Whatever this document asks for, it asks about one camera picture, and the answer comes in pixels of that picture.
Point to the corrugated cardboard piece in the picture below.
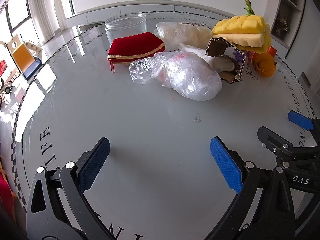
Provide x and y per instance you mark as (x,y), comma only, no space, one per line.
(217,46)

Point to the dried flower bunch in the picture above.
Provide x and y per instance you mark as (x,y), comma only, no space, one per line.
(281,23)

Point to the clear plastic bag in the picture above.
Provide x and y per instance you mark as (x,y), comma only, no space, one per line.
(190,77)

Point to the wooden toy car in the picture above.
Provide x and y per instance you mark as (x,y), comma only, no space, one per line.
(7,90)

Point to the red toy box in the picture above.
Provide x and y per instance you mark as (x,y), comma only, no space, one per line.
(3,67)

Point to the green dinosaur toy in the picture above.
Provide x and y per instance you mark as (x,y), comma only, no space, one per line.
(249,8)

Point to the white shelf unit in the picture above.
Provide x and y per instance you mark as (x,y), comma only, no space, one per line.
(291,3)

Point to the clear bag with white filling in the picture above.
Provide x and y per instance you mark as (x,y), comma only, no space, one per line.
(175,33)

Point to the purple printed carton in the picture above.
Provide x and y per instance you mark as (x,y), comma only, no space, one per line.
(248,55)

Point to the wooden spotted toy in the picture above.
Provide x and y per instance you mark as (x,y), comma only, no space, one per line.
(33,46)

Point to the white curtain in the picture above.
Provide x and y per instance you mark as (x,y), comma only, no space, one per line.
(45,7)

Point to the window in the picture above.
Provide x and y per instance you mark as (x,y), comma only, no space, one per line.
(17,7)

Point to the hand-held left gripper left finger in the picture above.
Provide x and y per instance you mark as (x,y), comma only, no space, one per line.
(95,165)

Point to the wooden toy chair yellow seat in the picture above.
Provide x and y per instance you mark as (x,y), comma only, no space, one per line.
(22,55)

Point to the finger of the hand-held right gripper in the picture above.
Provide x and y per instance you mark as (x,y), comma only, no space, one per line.
(300,120)
(272,140)

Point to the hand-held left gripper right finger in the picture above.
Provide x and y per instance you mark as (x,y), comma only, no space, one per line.
(225,165)

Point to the red cloth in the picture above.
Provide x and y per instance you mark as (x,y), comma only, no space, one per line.
(5,192)

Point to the red zipper pouch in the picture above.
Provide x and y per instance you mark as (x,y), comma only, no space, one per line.
(135,46)

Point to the white sock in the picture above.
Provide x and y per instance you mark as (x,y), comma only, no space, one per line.
(215,62)

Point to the yellow sponge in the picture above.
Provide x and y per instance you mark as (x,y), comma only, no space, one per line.
(240,27)

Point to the clear plastic jar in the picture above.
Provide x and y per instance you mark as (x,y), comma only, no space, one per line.
(125,27)

